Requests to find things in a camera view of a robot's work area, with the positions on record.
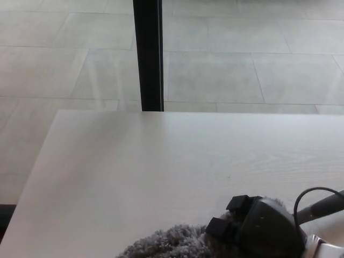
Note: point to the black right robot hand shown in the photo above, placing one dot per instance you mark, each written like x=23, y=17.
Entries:
x=266, y=231

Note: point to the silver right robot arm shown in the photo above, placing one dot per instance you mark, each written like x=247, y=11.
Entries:
x=326, y=248

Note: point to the black vertical frame post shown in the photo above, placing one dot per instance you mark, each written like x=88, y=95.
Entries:
x=149, y=53

